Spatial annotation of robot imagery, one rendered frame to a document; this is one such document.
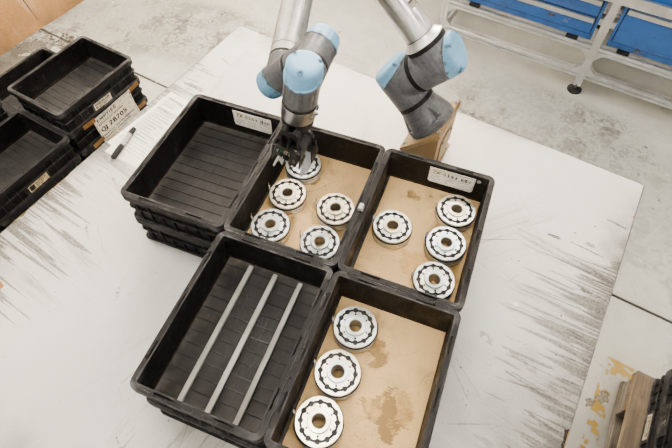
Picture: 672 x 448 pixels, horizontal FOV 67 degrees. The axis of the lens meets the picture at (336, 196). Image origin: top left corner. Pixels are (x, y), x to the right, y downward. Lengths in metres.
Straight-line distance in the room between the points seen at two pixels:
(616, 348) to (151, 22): 3.10
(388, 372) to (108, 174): 1.08
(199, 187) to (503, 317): 0.91
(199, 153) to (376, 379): 0.83
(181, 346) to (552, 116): 2.33
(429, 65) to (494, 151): 0.48
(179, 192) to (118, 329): 0.39
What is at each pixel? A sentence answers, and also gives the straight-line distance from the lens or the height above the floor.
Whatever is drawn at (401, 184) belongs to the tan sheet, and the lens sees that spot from 1.46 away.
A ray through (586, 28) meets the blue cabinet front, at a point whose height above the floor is 0.37.
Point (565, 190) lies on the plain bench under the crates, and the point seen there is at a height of 0.70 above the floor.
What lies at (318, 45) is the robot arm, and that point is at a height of 1.33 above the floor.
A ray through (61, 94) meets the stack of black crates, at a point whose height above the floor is 0.49.
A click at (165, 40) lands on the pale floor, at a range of 3.44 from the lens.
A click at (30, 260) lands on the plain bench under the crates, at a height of 0.70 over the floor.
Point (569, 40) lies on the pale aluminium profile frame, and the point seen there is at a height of 0.30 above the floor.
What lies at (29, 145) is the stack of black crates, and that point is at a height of 0.38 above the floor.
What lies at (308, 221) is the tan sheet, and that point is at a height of 0.83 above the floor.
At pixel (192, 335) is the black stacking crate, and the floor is 0.83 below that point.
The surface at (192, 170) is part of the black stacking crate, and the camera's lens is 1.54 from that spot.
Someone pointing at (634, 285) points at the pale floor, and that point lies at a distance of 2.55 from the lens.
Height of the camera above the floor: 1.99
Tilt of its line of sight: 54 degrees down
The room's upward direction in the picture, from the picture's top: straight up
